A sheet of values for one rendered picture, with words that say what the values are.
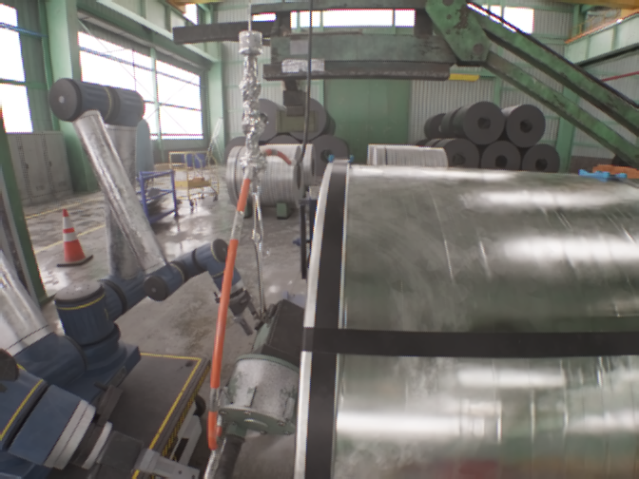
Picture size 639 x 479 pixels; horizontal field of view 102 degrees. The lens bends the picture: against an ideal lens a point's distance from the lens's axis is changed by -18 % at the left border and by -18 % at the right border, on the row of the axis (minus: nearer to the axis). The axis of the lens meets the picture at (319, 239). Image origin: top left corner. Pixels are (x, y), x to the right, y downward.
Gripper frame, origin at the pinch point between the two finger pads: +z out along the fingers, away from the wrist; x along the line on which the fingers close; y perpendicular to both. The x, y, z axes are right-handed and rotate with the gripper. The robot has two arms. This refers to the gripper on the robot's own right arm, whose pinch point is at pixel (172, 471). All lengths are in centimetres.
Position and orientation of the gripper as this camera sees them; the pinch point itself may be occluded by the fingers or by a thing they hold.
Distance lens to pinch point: 68.6
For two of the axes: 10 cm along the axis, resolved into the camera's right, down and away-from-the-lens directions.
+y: -1.6, 6.8, -7.2
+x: 6.5, -4.7, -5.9
